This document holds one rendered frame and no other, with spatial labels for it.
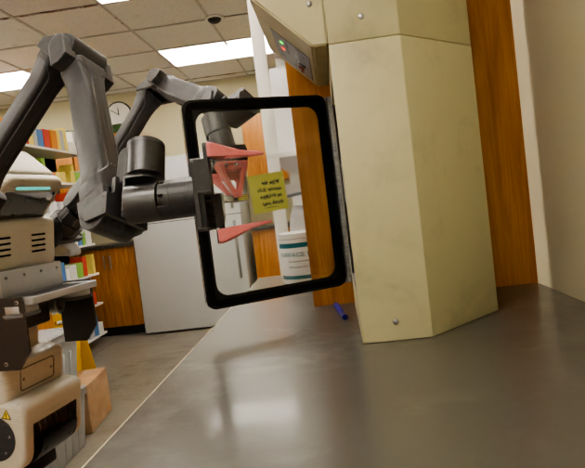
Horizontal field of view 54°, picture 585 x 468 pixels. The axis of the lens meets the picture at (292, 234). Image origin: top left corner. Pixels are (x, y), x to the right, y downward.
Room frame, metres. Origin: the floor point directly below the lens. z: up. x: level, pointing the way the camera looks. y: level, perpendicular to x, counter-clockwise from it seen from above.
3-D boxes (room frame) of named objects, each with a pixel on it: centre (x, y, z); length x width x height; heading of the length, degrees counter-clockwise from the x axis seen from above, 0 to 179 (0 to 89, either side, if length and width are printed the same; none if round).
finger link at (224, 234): (0.83, 0.07, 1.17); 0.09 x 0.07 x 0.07; 86
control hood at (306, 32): (1.07, -0.04, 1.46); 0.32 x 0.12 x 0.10; 176
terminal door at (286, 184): (1.15, 0.04, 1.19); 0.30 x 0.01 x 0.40; 113
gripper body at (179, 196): (0.83, 0.14, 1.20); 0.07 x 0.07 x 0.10; 86
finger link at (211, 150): (0.83, 0.07, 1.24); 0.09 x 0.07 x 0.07; 86
